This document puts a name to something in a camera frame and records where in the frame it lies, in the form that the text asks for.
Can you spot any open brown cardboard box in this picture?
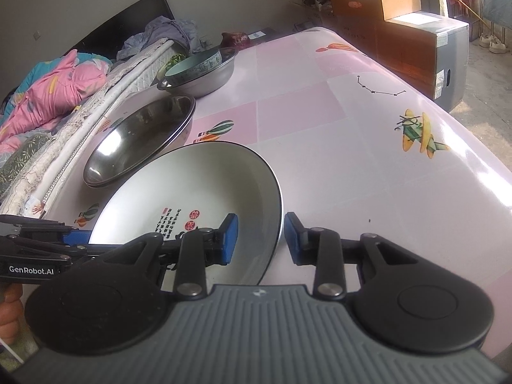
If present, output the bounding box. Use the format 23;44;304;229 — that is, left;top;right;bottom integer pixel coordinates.
330;0;421;22

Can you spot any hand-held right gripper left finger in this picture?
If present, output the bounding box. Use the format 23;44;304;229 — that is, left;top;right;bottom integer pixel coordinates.
100;213;240;302

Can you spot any pink floral blanket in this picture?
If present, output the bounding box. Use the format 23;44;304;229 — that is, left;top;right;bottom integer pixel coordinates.
0;49;113;145

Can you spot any black printed product box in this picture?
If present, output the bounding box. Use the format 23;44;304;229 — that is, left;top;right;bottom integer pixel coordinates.
248;28;281;41

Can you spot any stainless steel plate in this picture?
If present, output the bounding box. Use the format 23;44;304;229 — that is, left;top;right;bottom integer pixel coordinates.
86;104;197;189

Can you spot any teal patterned ceramic bowl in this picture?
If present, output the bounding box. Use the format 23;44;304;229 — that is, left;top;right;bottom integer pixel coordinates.
164;48;222;83

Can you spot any white quilted mattress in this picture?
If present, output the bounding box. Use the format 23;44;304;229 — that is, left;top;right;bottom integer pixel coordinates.
0;40;188;217

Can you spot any stainless steel bowl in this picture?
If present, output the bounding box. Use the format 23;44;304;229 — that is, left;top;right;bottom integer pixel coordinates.
83;95;196;187

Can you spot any wooden stick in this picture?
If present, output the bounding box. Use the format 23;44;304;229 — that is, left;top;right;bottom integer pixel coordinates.
446;0;493;25

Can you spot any grey-blue crumpled clothing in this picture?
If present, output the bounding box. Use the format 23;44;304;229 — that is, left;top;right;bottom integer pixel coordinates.
116;16;201;60

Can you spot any pink printed tablecloth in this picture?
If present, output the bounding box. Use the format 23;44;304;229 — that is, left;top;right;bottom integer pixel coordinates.
40;27;512;364

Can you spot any red onion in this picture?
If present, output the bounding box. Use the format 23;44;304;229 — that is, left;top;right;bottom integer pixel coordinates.
221;32;252;51

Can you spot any large cardboard box grey side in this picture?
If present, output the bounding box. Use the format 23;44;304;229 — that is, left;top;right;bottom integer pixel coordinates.
376;12;469;113

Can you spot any white printed ceramic plate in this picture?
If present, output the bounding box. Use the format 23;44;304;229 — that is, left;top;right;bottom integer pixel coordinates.
88;142;284;289

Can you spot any black headboard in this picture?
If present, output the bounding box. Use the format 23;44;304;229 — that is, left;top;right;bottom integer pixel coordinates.
74;0;177;54

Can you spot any person's left hand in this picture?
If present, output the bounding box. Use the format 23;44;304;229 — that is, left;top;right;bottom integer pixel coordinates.
0;282;25;347

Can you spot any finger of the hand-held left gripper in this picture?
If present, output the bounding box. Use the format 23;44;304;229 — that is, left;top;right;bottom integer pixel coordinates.
8;235;132;262
0;214;93;246

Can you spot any deep stainless steel basin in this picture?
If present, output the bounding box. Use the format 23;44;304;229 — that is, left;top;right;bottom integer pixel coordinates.
157;47;239;97

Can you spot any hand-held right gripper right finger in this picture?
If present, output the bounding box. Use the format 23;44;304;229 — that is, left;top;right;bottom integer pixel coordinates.
283;212;420;301

